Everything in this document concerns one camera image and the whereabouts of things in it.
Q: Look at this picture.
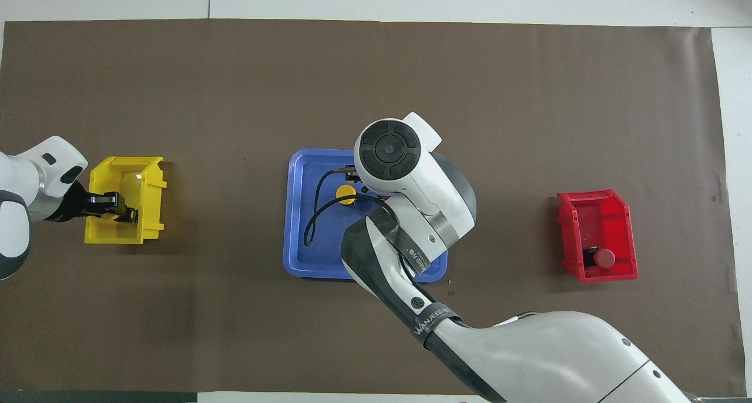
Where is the red plastic bin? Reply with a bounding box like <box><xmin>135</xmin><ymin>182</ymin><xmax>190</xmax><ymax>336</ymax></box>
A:
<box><xmin>556</xmin><ymin>188</ymin><xmax>639</xmax><ymax>283</ymax></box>

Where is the red push button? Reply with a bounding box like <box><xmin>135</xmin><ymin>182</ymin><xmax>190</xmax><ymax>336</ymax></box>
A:
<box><xmin>582</xmin><ymin>247</ymin><xmax>616</xmax><ymax>268</ymax></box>

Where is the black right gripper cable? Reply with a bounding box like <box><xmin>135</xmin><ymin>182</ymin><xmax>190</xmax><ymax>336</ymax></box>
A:
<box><xmin>304</xmin><ymin>167</ymin><xmax>429</xmax><ymax>286</ymax></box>

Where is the brown paper table mat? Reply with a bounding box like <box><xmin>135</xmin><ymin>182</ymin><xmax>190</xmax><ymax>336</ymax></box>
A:
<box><xmin>0</xmin><ymin>19</ymin><xmax>747</xmax><ymax>398</ymax></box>

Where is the yellow plastic bin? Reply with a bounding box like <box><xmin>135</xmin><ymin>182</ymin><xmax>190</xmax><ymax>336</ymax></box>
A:
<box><xmin>84</xmin><ymin>156</ymin><xmax>167</xmax><ymax>244</ymax></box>

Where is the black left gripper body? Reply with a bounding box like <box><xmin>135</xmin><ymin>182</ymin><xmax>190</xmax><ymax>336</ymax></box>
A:
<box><xmin>58</xmin><ymin>182</ymin><xmax>90</xmax><ymax>223</ymax></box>

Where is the blue plastic tray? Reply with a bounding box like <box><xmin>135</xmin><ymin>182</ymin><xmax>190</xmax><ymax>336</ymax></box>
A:
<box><xmin>283</xmin><ymin>149</ymin><xmax>450</xmax><ymax>283</ymax></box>

